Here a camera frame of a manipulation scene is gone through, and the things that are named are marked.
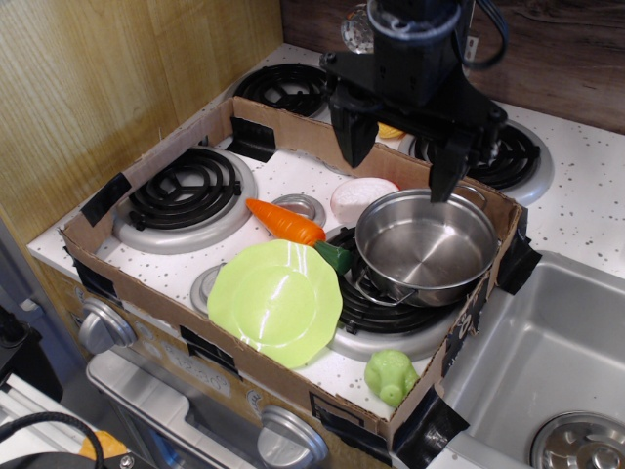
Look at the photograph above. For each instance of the right silver stove knob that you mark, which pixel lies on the right silver stove knob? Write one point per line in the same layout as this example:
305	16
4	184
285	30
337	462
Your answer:
286	441

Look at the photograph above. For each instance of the stainless steel sink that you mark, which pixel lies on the stainless steel sink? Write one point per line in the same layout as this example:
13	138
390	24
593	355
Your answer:
556	346

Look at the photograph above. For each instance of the yellow toy corn cob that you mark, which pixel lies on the yellow toy corn cob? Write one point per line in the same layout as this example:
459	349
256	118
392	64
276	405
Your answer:
387	132

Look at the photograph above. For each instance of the stove burner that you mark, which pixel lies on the stove burner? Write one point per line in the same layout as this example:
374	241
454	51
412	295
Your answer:
523	169
195	202
297	88
365	328

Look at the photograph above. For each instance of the hanging metal grater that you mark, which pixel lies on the hanging metal grater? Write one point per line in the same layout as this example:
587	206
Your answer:
471	43

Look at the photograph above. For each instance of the metal sink drain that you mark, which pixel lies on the metal sink drain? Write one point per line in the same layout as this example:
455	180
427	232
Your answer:
578	440

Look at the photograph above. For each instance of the hanging metal strainer ladle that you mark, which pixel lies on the hanging metal strainer ladle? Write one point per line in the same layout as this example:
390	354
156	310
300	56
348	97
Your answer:
356	31

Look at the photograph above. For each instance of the small front silver disc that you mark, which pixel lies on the small front silver disc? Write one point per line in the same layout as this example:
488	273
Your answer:
202	287

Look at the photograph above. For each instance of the left silver stove knob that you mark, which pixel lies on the left silver stove knob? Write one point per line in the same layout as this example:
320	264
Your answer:
103	328

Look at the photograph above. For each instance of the small centre silver disc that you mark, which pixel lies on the small centre silver disc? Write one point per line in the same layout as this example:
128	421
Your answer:
304	205

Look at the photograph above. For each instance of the light green plastic plate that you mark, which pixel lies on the light green plastic plate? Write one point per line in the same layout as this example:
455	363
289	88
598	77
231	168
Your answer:
280	298

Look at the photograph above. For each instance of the small silver disc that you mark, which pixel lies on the small silver disc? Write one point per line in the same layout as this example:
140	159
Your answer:
202	287
304	205

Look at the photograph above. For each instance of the silver oven door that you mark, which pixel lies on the silver oven door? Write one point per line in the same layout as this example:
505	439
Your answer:
177	426

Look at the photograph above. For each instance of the orange toy carrot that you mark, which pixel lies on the orange toy carrot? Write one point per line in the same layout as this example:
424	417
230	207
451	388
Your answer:
287	225

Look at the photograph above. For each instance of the light green toy broccoli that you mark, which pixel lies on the light green toy broccoli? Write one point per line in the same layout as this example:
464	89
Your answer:
391	376

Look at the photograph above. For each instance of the back right stove burner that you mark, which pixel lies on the back right stove burner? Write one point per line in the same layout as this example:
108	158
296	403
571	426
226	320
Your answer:
523	169

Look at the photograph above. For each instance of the silver stove knob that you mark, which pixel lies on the silver stove knob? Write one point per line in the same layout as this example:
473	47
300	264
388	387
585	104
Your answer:
286	441
103	328

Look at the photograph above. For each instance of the stainless steel pan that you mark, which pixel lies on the stainless steel pan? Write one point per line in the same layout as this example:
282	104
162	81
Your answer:
422	253

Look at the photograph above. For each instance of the brown cardboard fence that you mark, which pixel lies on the brown cardboard fence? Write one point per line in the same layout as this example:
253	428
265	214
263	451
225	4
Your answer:
153	293

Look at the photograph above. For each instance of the front right stove burner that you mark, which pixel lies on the front right stove burner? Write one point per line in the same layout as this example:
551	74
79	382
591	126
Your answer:
365	328

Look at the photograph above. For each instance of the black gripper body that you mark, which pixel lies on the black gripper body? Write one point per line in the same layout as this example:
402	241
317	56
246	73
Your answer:
423	91

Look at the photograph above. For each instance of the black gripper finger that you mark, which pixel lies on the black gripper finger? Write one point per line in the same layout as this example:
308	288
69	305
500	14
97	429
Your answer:
354	122
450	163

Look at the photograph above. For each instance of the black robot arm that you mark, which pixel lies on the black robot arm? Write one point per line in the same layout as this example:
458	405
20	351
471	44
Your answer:
426	22

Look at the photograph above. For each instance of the back left stove burner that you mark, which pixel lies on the back left stove burner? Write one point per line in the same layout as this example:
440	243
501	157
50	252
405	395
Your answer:
297	88

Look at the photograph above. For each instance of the front left stove burner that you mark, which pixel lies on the front left stove burner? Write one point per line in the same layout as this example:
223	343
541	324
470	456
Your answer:
195	202

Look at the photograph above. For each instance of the orange object bottom left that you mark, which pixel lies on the orange object bottom left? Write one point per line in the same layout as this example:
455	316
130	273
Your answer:
111	447

